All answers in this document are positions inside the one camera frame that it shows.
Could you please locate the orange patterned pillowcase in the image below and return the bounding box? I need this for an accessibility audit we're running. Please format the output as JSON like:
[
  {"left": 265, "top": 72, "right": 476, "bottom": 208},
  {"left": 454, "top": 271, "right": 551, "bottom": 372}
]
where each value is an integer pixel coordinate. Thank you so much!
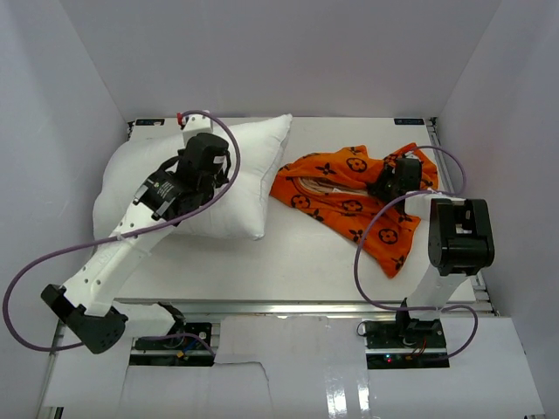
[{"left": 270, "top": 142, "right": 438, "bottom": 278}]

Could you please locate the white pillow insert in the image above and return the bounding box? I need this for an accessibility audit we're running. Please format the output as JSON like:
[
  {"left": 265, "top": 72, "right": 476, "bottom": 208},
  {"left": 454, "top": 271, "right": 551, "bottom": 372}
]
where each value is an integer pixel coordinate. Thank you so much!
[{"left": 93, "top": 113, "right": 293, "bottom": 240}]

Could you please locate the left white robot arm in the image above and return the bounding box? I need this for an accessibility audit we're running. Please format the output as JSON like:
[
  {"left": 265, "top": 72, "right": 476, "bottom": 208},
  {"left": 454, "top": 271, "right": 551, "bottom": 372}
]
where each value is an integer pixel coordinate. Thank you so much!
[{"left": 41, "top": 133, "right": 231, "bottom": 354}]

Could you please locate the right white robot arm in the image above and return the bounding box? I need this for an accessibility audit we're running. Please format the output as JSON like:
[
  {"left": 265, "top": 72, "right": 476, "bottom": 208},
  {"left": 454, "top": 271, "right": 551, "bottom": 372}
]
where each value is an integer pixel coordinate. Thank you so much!
[{"left": 368, "top": 157, "right": 495, "bottom": 348}]

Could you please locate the right blue corner label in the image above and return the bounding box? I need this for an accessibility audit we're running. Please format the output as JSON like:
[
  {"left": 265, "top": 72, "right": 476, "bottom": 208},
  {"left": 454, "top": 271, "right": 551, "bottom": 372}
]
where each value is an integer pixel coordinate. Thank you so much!
[{"left": 394, "top": 118, "right": 424, "bottom": 126}]

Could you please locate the blue corner label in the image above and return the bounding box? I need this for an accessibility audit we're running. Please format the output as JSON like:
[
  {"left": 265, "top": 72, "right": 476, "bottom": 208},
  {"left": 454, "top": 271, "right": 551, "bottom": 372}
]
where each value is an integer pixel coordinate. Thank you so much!
[
  {"left": 394, "top": 118, "right": 424, "bottom": 126},
  {"left": 135, "top": 118, "right": 165, "bottom": 127}
]

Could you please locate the left blue corner label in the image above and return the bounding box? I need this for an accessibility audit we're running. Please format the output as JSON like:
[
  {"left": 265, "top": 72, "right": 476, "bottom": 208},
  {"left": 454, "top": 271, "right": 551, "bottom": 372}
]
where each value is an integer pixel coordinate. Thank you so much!
[{"left": 135, "top": 118, "right": 165, "bottom": 127}]

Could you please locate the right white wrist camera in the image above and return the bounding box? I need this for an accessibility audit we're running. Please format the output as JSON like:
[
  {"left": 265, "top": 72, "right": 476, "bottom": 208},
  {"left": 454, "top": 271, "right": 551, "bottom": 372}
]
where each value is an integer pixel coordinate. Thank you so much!
[{"left": 399, "top": 150, "right": 420, "bottom": 161}]

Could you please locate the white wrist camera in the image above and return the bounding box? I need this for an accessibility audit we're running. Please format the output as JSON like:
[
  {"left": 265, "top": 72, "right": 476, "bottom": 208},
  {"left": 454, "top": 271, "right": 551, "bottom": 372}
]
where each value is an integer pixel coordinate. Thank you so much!
[
  {"left": 399, "top": 150, "right": 420, "bottom": 161},
  {"left": 176, "top": 113, "right": 213, "bottom": 146}
]

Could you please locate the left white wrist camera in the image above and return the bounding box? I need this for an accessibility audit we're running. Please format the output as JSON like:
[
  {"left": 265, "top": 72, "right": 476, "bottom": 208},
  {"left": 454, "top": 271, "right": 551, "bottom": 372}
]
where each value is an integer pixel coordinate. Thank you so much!
[{"left": 176, "top": 113, "right": 213, "bottom": 146}]

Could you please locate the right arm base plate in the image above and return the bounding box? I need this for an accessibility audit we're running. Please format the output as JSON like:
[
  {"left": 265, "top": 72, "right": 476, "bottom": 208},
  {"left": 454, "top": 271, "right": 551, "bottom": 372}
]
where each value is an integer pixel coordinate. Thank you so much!
[{"left": 356, "top": 319, "right": 450, "bottom": 370}]

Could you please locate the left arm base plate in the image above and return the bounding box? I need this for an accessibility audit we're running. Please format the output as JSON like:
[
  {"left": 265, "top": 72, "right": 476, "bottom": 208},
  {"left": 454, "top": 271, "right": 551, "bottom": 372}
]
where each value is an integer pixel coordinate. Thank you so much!
[{"left": 129, "top": 303, "right": 217, "bottom": 367}]

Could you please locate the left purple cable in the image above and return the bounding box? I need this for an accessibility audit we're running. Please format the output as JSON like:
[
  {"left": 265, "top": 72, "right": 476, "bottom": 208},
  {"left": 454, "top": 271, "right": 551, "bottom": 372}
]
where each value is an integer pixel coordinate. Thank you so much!
[{"left": 1, "top": 109, "right": 242, "bottom": 359}]

